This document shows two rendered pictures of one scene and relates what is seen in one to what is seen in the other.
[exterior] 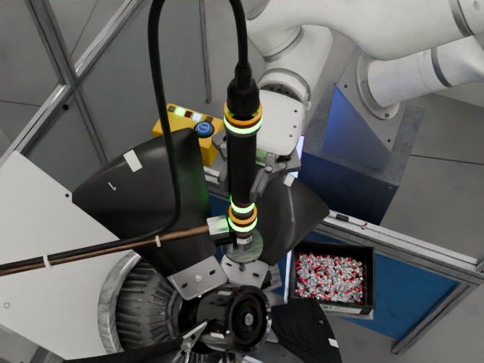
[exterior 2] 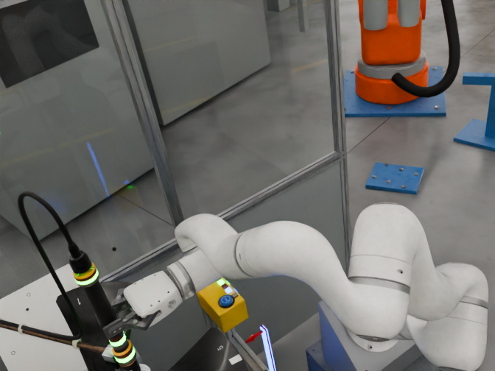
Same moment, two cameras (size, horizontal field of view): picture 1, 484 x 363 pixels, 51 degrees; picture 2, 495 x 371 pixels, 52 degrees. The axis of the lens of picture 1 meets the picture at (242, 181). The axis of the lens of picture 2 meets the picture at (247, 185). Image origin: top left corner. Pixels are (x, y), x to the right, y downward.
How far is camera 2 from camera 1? 76 cm
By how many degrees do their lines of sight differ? 35
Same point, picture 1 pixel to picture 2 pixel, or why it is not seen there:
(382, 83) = not seen: hidden behind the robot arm
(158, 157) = (110, 294)
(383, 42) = (216, 263)
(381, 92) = not seen: hidden behind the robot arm
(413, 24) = (223, 257)
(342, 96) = (323, 313)
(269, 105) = (157, 283)
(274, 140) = (140, 303)
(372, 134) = (348, 358)
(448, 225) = not seen: outside the picture
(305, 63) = (197, 264)
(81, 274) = (68, 358)
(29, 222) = (53, 309)
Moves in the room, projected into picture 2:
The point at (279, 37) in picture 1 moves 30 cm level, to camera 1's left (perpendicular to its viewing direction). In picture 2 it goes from (184, 241) to (94, 208)
